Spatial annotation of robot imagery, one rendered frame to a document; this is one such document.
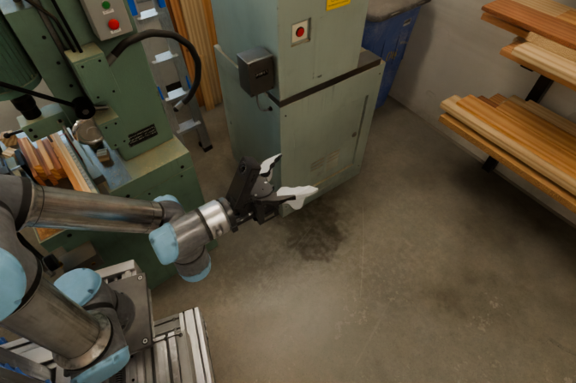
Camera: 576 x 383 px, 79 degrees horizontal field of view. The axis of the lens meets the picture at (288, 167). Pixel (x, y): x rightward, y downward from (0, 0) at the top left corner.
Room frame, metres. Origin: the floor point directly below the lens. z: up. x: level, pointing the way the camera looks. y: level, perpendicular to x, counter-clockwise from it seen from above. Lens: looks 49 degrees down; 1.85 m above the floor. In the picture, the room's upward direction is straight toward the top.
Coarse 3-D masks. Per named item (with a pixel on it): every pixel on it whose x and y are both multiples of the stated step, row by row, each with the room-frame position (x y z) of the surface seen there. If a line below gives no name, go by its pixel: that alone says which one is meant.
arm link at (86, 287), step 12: (72, 276) 0.35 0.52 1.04; (84, 276) 0.35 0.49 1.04; (96, 276) 0.36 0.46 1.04; (60, 288) 0.32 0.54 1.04; (72, 288) 0.32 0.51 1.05; (84, 288) 0.32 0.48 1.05; (96, 288) 0.33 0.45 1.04; (108, 288) 0.35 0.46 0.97; (84, 300) 0.29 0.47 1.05; (96, 300) 0.30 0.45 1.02; (108, 300) 0.31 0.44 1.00
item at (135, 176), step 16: (80, 144) 1.05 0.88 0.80; (160, 144) 1.05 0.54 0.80; (176, 144) 1.05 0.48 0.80; (96, 160) 0.95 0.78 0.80; (112, 160) 0.95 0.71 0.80; (128, 160) 0.95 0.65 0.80; (144, 160) 0.95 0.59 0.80; (160, 160) 0.95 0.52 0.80; (176, 160) 0.96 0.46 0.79; (112, 176) 0.87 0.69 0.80; (128, 176) 0.87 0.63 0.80; (144, 176) 0.88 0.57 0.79; (160, 176) 0.91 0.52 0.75; (112, 192) 0.79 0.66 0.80; (128, 192) 0.82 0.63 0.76
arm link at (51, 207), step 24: (0, 192) 0.32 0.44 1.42; (24, 192) 0.35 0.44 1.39; (48, 192) 0.37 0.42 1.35; (72, 192) 0.40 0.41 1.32; (24, 216) 0.32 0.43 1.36; (48, 216) 0.34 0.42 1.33; (72, 216) 0.35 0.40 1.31; (96, 216) 0.37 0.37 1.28; (120, 216) 0.39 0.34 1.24; (144, 216) 0.42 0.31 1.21; (168, 216) 0.45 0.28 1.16
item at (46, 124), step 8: (56, 104) 0.98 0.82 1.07; (48, 112) 0.93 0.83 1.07; (56, 112) 0.93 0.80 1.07; (24, 120) 0.89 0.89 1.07; (32, 120) 0.89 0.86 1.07; (40, 120) 0.89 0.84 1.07; (48, 120) 0.90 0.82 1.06; (56, 120) 0.92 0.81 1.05; (64, 120) 0.93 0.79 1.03; (24, 128) 0.86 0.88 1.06; (32, 128) 0.87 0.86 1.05; (40, 128) 0.88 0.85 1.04; (48, 128) 0.90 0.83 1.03; (56, 128) 0.91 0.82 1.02; (32, 136) 0.86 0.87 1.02; (40, 136) 0.87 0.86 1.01
